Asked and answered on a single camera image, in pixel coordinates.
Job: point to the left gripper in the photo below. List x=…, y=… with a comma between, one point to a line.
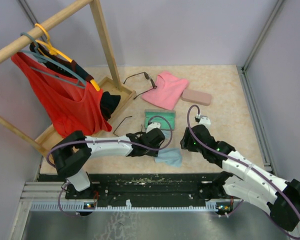
x=152, y=153

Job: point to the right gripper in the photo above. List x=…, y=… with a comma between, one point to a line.
x=186, y=142

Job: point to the small light blue cloth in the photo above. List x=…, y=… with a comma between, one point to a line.
x=167, y=134

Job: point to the large light blue cloth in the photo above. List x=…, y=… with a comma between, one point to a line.
x=170, y=156

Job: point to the grey glasses case green lining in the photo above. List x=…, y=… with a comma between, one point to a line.
x=166, y=125

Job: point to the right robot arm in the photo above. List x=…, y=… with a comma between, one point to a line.
x=277, y=197

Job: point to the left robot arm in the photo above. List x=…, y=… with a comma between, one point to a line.
x=71, y=154

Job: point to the tortoiseshell sunglasses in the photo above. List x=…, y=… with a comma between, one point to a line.
x=147, y=77

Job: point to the pink glasses case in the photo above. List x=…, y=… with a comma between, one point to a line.
x=196, y=97

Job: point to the pink folded shirt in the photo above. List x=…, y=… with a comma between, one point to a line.
x=168, y=92

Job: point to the red hanging shirt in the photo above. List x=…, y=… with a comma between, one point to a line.
x=69, y=107

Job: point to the wooden clothes rack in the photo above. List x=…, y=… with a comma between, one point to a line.
x=50, y=137

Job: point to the dark striped hanging garment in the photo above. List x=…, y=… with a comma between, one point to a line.
x=108, y=102

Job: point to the yellow plastic hanger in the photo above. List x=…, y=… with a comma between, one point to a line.
x=52, y=50

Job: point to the grey-blue plastic hanger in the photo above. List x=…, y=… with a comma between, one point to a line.
x=81, y=83

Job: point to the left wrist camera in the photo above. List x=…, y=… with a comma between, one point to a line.
x=153, y=125

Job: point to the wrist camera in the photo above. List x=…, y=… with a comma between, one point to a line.
x=203, y=120
x=153, y=125

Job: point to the thin wire-frame sunglasses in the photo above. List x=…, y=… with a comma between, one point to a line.
x=128, y=125

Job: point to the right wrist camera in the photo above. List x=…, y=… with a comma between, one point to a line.
x=203, y=120

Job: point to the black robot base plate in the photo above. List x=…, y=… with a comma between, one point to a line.
x=144, y=192

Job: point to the aluminium frame rail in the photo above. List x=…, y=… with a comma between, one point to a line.
x=44, y=214

